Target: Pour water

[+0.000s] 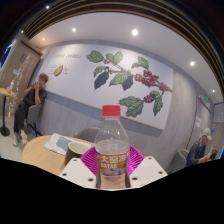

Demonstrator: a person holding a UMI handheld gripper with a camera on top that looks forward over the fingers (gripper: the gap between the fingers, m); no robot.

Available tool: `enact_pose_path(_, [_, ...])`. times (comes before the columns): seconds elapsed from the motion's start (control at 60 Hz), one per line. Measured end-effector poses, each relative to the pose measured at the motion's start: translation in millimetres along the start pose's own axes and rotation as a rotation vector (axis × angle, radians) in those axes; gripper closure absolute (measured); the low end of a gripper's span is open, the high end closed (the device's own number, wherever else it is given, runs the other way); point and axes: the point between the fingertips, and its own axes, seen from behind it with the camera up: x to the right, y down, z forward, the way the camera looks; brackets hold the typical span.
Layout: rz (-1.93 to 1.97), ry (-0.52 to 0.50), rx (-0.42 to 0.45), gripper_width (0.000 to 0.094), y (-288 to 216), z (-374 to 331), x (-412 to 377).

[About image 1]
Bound blue and white sign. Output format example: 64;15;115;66
0;41;16;68

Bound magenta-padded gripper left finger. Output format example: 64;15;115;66
59;146;101;190

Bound white wall notice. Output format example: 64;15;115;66
194;115;202;128

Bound round ceiling spotlights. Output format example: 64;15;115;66
41;3;218;94

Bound small round pedestal table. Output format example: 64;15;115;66
0;87;16;137

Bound person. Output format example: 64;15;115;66
185;127;218;167
13;73;50;148

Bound clear red-capped water bottle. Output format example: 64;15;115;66
94;104;131;190

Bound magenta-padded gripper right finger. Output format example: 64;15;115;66
126;145;168;189

